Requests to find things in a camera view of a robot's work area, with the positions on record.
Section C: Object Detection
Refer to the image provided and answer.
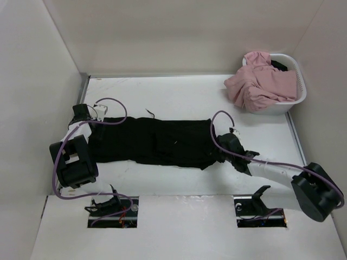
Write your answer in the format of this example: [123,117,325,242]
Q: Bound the pink trousers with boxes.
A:
[224,51,297,112]

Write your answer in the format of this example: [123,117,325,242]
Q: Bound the black trousers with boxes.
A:
[88,117,223,170]

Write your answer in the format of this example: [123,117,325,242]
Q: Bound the white laundry basket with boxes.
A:
[241,53,307,116]

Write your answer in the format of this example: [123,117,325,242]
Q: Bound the aluminium table frame rail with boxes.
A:
[52,73,91,194]

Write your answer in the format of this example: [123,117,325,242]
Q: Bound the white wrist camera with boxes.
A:
[229,127,241,136]
[93,105,108,121]

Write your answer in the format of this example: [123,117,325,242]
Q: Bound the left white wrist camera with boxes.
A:
[93,105,108,121]

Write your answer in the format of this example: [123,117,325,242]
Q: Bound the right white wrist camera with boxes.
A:
[229,127,241,136]

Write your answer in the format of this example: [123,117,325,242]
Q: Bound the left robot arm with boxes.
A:
[49,103,124,217]

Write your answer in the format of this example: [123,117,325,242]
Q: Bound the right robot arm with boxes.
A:
[211,132,345,222]

